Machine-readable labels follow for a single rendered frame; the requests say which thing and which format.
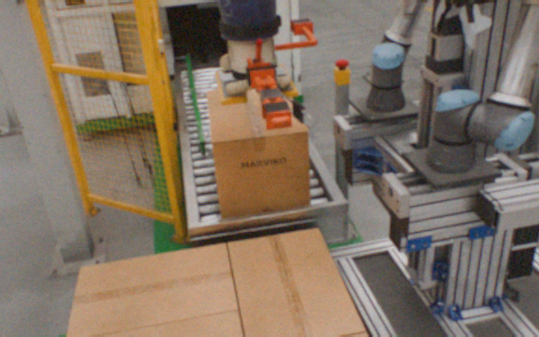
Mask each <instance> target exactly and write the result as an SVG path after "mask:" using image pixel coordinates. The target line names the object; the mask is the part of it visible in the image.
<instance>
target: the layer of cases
mask: <svg viewBox="0 0 539 337"><path fill-rule="evenodd" d="M226 245H227V250H226ZM227 253H228V254H227ZM66 337H369V335H368V333H367V331H366V330H365V329H364V327H363V325H362V323H361V320H360V318H359V316H358V314H357V311H356V308H355V306H354V304H353V303H352V301H351V299H350V296H349V294H348V292H347V290H346V288H345V286H344V283H343V281H342V278H341V276H340V275H339V272H338V270H337V268H336V266H335V264H334V262H333V259H332V257H331V255H330V253H329V251H328V248H327V246H326V244H325V242H324V240H323V238H322V235H321V233H320V231H319V229H318V228H314V229H309V230H303V231H298V232H292V233H285V234H280V235H274V236H268V237H263V238H257V239H251V240H245V241H239V242H229V243H227V244H225V243H223V244H217V245H212V246H206V247H200V248H195V249H188V250H182V251H177V252H171V253H165V254H160V255H153V256H143V257H137V258H131V259H126V260H119V261H113V262H108V263H102V264H96V265H91V266H84V267H80V273H79V278H78V282H77V288H76V293H75V298H74V303H73V308H72V313H71V317H70V322H69V323H68V328H67V334H66Z"/></svg>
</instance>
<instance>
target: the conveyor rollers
mask: <svg viewBox="0 0 539 337"><path fill-rule="evenodd" d="M220 71H222V68H221V67H214V68H206V69H199V70H192V72H193V77H194V83H195V86H196V92H197V101H198V106H199V111H200V117H201V122H202V126H203V132H204V137H205V142H206V149H207V155H201V150H200V144H199V137H198V132H197V125H188V126H189V131H188V132H189V134H190V138H189V139H190V141H191V144H190V146H191V149H192V151H191V153H192V155H193V158H192V160H193V162H194V165H193V168H194V170H195V174H194V175H195V176H196V181H195V183H196V184H197V198H198V201H197V203H198V204H199V211H198V212H199V213H200V217H201V218H200V220H201V222H200V223H202V222H209V221H214V220H220V219H222V215H221V208H220V200H219V194H218V186H217V179H216V173H215V165H214V158H213V151H212V144H211V127H210V117H209V109H208V99H207V90H212V89H219V88H218V85H217V80H216V76H215V72H220ZM182 83H183V86H182V87H183V89H191V86H190V81H189V76H188V71H183V72H182ZM183 95H184V97H185V99H184V100H185V105H186V112H187V114H186V115H187V121H188V123H192V122H196V116H195V110H194V104H193V98H192V92H191V91H186V92H184V94H183ZM323 196H324V194H323V189H322V188H321V187H319V188H318V181H317V179H316V178H313V172H312V171H311V170H310V197H311V205H314V204H320V203H326V202H328V199H327V198H323Z"/></svg>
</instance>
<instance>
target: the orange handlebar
mask: <svg viewBox="0 0 539 337"><path fill-rule="evenodd" d="M301 32H302V33H303V34H304V36H306V37H307V38H308V39H309V41H302V42H294V43H285V44H278V45H275V51H285V50H293V49H301V48H310V47H315V46H317V45H318V40H317V39H316V38H315V37H314V35H313V34H312V33H311V32H310V31H309V30H308V28H307V27H301ZM246 63H247V65H253V64H254V63H253V61H252V59H250V58H248V59H247V60H246ZM254 82H255V86H256V90H257V92H258V93H259V90H270V89H277V87H276V85H275V84H276V82H275V80H274V79H273V78H272V77H271V76H267V77H266V79H265V80H260V79H259V78H258V77H256V78H255V79H254ZM263 86H269V87H263ZM259 94H260V93H259ZM291 120H292V119H291V117H290V116H285V117H281V118H278V117H275V118H273V119H272V120H271V122H272V123H273V124H274V125H287V124H289V123H290V122H291Z"/></svg>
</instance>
